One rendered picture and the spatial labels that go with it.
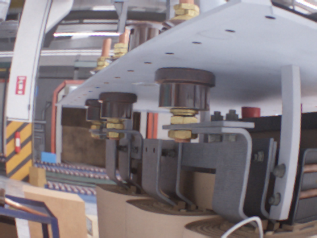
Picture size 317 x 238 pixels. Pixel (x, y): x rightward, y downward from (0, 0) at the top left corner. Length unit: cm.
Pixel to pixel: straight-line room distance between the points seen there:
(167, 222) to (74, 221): 135
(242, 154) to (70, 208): 169
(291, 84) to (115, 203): 90
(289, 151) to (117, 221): 88
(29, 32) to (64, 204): 953
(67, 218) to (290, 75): 180
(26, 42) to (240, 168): 1098
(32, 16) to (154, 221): 1086
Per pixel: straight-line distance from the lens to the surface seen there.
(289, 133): 76
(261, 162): 80
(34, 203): 219
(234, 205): 78
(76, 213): 240
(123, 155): 166
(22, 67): 1154
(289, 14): 45
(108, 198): 155
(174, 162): 120
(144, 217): 114
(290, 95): 76
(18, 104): 1145
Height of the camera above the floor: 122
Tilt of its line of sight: 3 degrees up
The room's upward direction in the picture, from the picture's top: 3 degrees clockwise
